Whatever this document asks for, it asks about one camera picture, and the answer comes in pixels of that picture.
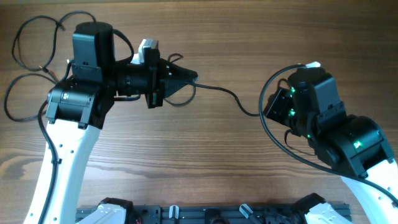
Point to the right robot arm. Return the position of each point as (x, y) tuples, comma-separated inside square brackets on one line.
[(305, 99)]

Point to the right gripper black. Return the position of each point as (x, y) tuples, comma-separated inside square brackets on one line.
[(273, 111)]

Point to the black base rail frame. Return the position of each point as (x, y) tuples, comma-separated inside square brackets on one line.
[(266, 213)]

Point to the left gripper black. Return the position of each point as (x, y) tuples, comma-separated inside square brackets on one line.
[(163, 82)]

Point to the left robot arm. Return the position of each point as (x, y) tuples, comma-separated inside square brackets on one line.
[(76, 108)]

